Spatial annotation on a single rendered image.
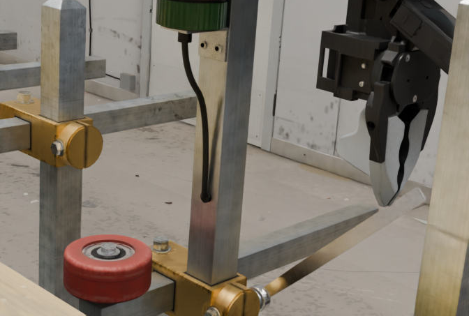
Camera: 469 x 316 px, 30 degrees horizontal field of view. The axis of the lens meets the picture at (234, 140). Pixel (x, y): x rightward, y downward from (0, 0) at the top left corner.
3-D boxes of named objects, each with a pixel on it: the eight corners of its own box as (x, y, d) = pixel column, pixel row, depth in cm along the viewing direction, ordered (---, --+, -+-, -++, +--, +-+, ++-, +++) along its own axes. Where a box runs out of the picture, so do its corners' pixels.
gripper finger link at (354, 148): (343, 190, 82) (354, 95, 79) (396, 209, 78) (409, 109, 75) (322, 197, 80) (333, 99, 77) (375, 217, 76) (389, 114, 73)
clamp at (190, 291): (167, 282, 94) (169, 238, 93) (259, 330, 85) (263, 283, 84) (125, 296, 90) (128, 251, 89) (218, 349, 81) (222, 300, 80)
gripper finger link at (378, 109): (387, 152, 78) (399, 57, 76) (404, 158, 77) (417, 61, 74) (356, 161, 75) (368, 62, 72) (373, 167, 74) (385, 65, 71)
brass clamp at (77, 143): (39, 135, 108) (39, 95, 106) (107, 164, 99) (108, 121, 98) (-6, 144, 104) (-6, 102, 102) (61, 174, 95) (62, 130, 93)
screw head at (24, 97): (27, 99, 105) (27, 89, 104) (37, 102, 103) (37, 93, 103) (12, 101, 103) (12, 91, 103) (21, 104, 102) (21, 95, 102)
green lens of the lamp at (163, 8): (192, 17, 79) (193, -8, 78) (240, 27, 75) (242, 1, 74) (141, 20, 75) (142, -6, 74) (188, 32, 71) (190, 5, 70)
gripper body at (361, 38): (363, 86, 83) (378, -42, 80) (442, 107, 78) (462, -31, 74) (313, 96, 78) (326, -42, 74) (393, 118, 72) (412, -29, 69)
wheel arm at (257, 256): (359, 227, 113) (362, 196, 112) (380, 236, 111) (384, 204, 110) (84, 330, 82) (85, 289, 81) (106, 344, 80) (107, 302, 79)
